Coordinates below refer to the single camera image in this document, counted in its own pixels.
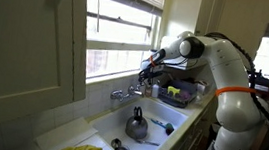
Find round steel teapot lid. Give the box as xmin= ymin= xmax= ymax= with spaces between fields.
xmin=110 ymin=137 xmax=123 ymax=150

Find metal fork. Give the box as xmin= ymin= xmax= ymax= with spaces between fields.
xmin=135 ymin=138 xmax=162 ymax=147

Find small orange strap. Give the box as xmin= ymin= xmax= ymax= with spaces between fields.
xmin=148 ymin=55 xmax=159 ymax=68

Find black cable bundle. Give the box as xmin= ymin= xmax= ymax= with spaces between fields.
xmin=193 ymin=31 xmax=269 ymax=150

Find yellow sponge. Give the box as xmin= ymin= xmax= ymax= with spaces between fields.
xmin=167 ymin=85 xmax=182 ymax=97

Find kitchen window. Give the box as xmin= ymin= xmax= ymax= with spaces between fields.
xmin=78 ymin=0 xmax=165 ymax=88

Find dark dish rack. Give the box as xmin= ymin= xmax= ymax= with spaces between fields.
xmin=157 ymin=77 xmax=199 ymax=110

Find wide orange strap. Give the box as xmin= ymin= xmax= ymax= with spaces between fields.
xmin=215 ymin=84 xmax=258 ymax=102

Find stainless steel teapot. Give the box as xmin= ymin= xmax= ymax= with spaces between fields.
xmin=124 ymin=105 xmax=151 ymax=142

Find soap bottle with black pump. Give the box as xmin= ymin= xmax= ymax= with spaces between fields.
xmin=143 ymin=83 xmax=154 ymax=98

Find blue green dish brush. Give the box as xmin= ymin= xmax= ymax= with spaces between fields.
xmin=148 ymin=118 xmax=177 ymax=138

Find lower cabinet fronts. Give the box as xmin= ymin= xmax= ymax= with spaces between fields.
xmin=166 ymin=102 xmax=220 ymax=150

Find soap bottle with white pump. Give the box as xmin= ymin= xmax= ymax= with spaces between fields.
xmin=150 ymin=81 xmax=161 ymax=99

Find cream cabinet door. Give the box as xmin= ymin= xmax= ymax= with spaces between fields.
xmin=0 ymin=0 xmax=96 ymax=144

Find white plastic container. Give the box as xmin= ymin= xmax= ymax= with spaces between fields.
xmin=195 ymin=80 xmax=212 ymax=96

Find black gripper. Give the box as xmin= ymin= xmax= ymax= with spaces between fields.
xmin=137 ymin=67 xmax=165 ymax=88

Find chrome wall faucet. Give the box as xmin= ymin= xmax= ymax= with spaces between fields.
xmin=109 ymin=80 xmax=146 ymax=104

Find white sink basin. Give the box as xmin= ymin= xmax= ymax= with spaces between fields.
xmin=85 ymin=91 xmax=191 ymax=150

